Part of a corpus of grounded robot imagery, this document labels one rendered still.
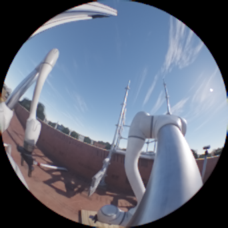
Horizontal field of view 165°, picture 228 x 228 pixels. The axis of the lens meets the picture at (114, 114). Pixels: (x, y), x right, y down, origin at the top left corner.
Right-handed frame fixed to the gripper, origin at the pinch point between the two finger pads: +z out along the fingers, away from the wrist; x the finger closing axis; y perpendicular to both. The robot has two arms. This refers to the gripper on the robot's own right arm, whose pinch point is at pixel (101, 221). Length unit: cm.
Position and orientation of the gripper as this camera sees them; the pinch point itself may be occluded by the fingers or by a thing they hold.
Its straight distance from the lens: 82.2
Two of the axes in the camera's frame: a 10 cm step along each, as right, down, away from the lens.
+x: 9.6, 1.9, -2.0
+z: -1.9, 9.8, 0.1
